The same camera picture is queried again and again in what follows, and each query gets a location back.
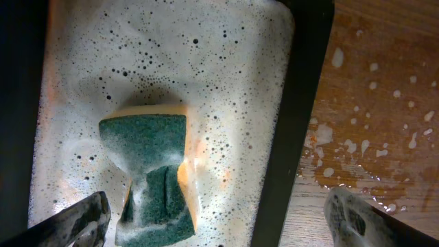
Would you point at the green yellow sponge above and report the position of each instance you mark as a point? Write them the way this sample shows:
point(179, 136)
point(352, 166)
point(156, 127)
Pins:
point(149, 144)

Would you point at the black rectangular soap tray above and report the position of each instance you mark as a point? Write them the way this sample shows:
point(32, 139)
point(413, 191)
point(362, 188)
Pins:
point(23, 27)

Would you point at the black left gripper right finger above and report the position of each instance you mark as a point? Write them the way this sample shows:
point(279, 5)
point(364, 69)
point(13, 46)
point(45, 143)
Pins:
point(353, 222)

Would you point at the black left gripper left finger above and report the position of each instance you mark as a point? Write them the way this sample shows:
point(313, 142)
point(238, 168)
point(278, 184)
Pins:
point(83, 224)

